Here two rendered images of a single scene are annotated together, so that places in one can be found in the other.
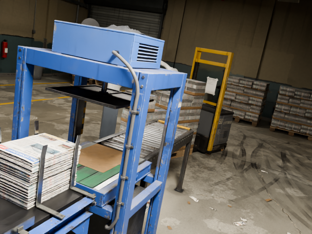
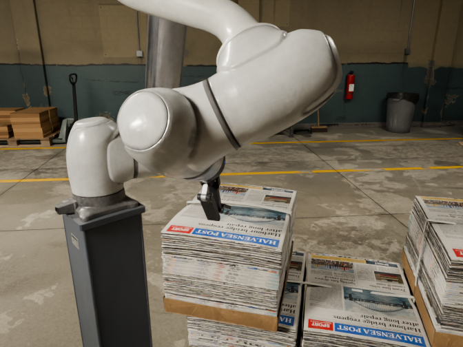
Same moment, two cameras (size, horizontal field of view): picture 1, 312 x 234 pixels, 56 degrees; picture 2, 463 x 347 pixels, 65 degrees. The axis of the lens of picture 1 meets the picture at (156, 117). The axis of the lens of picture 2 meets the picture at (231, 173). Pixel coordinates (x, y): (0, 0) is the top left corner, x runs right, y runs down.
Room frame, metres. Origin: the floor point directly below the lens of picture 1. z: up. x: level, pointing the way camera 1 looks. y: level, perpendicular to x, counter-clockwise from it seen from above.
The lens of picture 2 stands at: (3.67, -0.53, 1.45)
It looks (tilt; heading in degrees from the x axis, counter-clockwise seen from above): 18 degrees down; 62
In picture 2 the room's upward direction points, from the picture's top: straight up
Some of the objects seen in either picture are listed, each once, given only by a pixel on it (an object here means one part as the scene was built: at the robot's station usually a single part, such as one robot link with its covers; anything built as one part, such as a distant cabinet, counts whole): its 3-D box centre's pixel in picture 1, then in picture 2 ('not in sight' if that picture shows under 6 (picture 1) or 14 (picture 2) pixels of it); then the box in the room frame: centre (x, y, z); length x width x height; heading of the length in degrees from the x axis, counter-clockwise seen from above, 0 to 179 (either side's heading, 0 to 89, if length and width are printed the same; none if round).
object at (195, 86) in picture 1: (185, 116); not in sight; (5.03, -0.51, 0.65); 0.39 x 0.30 x 1.29; 48
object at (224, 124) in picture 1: (208, 127); not in sight; (5.63, -1.04, 0.40); 0.69 x 0.55 x 0.80; 48
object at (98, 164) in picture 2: (114, 83); (98, 153); (3.81, 0.61, 1.17); 0.18 x 0.16 x 0.22; 0
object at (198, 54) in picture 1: (189, 94); not in sight; (5.57, -0.55, 0.97); 0.09 x 0.09 x 1.75; 48
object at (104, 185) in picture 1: (93, 167); not in sight; (2.06, 0.39, 0.75); 0.70 x 0.65 x 0.10; 158
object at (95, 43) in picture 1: (110, 45); not in sight; (2.06, 0.39, 1.65); 0.60 x 0.45 x 0.20; 68
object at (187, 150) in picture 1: (184, 165); not in sight; (3.51, -0.46, 0.34); 0.06 x 0.06 x 0.68; 68
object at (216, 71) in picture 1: (207, 82); not in sight; (5.37, -0.81, 1.28); 0.57 x 0.01 x 0.65; 48
